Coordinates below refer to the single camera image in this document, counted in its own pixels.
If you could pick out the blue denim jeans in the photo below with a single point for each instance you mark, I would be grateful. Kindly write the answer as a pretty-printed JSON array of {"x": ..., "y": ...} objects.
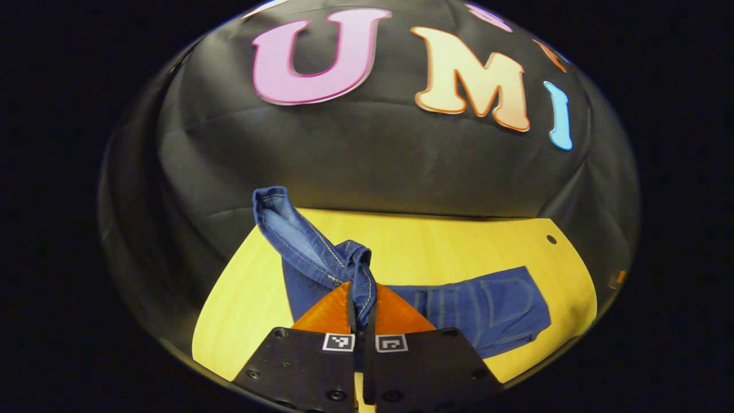
[{"x": 493, "y": 310}]

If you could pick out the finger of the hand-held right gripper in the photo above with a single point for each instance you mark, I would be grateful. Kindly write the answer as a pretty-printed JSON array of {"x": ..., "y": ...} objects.
[{"x": 617, "y": 279}]

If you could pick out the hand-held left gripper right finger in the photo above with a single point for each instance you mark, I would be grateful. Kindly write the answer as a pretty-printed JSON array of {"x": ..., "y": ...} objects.
[{"x": 369, "y": 373}]

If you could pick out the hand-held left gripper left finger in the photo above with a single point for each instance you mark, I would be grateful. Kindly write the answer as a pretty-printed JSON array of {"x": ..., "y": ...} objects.
[{"x": 304, "y": 367}]

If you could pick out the black backdrop cloth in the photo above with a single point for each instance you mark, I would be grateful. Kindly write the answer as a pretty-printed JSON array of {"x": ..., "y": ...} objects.
[{"x": 373, "y": 160}]

